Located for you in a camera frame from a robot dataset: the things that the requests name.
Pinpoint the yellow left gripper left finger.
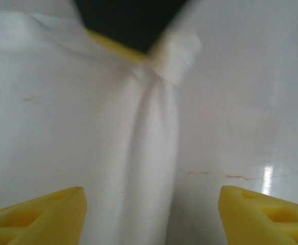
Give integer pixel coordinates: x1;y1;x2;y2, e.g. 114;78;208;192
0;186;88;245

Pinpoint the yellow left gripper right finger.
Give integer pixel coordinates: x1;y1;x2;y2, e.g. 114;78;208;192
219;185;298;245

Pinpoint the white t-shirt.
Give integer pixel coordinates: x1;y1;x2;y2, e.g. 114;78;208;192
0;0;203;245

